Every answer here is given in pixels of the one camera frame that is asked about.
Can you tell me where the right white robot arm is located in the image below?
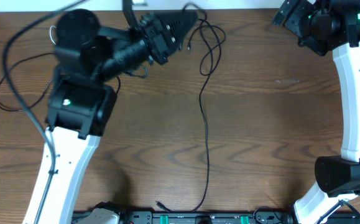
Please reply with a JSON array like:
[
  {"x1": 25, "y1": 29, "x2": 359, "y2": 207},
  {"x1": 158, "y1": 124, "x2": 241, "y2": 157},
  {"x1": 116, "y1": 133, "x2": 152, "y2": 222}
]
[{"x1": 272, "y1": 0, "x2": 360, "y2": 223}]

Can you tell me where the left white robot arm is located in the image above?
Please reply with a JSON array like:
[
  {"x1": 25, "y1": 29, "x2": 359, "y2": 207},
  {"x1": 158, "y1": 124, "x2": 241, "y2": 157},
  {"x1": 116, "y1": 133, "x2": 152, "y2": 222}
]
[{"x1": 24, "y1": 9, "x2": 198, "y2": 223}]

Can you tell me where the black usb cable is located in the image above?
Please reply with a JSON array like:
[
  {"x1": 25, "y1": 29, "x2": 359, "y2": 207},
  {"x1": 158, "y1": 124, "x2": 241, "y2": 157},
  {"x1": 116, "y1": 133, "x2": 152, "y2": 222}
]
[
  {"x1": 0, "y1": 52, "x2": 121, "y2": 112},
  {"x1": 154, "y1": 2, "x2": 226, "y2": 213}
]

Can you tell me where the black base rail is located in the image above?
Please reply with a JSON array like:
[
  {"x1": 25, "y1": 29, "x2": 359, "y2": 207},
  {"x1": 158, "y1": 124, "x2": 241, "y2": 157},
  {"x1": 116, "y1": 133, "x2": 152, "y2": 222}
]
[{"x1": 72, "y1": 210, "x2": 360, "y2": 224}]

